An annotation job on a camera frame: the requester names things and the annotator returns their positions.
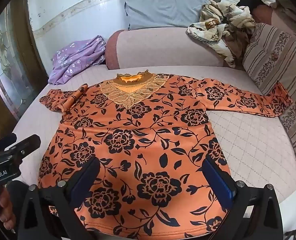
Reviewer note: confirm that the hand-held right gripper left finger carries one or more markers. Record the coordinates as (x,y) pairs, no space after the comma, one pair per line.
(86,180)

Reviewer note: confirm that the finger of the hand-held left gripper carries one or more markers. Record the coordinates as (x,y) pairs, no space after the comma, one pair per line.
(3,142)
(28,143)

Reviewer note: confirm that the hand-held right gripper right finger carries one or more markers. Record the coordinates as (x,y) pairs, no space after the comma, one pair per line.
(216,182)

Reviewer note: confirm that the orange black floral top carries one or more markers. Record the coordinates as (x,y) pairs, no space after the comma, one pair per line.
(150,135)

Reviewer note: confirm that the person's left hand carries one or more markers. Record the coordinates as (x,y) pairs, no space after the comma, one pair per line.
(7,212)

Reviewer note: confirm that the pale quilted bed sheet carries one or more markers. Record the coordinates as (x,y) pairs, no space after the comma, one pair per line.
(250,142)

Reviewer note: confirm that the wooden door with stained glass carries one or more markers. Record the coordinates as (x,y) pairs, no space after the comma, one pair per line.
(15,67)

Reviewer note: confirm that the purple floral cloth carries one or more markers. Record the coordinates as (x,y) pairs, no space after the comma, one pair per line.
(74,60)

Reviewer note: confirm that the striped floral pillow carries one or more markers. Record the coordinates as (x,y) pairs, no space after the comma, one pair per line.
(275,60)

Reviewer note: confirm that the pink rolled quilt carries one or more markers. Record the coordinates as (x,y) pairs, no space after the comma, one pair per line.
(163,48)

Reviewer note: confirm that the cream brown floral blanket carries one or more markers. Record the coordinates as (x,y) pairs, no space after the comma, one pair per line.
(212,30)

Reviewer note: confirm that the grey pillow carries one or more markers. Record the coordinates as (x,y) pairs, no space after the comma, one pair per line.
(163,6)

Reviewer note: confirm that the black cloth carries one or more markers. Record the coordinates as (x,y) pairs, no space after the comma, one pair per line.
(250,1)

